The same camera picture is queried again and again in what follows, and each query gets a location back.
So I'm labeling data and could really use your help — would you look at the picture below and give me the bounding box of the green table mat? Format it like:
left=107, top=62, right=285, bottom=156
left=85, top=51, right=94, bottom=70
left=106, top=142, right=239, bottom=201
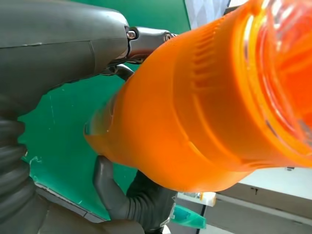
left=18, top=0, right=191, bottom=223

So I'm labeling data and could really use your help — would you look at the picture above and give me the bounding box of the orange bottle with clear cap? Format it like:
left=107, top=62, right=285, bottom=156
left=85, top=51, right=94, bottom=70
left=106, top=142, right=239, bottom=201
left=84, top=0, right=312, bottom=194

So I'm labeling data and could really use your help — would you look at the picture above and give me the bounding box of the teal plastic bottle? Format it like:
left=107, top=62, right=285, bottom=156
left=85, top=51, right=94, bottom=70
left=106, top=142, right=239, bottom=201
left=170, top=204, right=207, bottom=230

